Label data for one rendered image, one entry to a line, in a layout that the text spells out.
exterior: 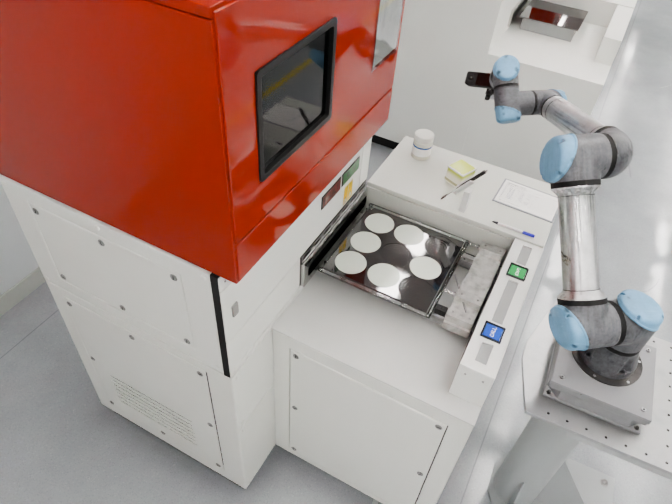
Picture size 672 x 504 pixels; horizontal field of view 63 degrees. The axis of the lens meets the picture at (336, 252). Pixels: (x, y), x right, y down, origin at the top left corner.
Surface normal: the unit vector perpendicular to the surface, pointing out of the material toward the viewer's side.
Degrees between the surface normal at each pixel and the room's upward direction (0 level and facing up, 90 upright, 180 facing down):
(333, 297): 0
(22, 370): 0
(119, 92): 90
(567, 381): 1
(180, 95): 90
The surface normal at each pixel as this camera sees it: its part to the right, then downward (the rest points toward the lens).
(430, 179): 0.06, -0.71
